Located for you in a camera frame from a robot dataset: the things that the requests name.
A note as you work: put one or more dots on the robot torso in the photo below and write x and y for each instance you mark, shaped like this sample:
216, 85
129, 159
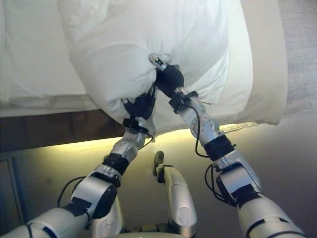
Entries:
148, 235

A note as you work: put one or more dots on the silver robot leg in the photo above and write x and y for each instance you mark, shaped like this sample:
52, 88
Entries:
180, 198
111, 223

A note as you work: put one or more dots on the beige bedspread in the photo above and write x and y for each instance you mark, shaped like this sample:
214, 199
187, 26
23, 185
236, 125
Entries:
267, 74

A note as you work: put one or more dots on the mattress with white sheet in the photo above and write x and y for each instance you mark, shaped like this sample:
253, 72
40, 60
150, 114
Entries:
32, 49

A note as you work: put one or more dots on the dark wooden nightstand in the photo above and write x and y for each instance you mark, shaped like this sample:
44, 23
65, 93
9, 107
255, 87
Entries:
7, 188

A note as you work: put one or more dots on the silver robot right leg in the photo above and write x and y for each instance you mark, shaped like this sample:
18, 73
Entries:
180, 198

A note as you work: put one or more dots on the silver robot left leg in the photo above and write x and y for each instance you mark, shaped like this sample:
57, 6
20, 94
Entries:
111, 223

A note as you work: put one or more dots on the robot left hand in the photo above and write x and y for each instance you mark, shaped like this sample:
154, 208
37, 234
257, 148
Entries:
141, 105

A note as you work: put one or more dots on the white duvet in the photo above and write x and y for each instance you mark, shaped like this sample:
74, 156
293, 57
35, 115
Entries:
148, 29

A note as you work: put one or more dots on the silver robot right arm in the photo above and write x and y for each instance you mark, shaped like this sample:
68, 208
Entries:
237, 173

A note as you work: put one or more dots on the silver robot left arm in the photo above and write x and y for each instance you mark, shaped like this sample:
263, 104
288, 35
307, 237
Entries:
94, 191

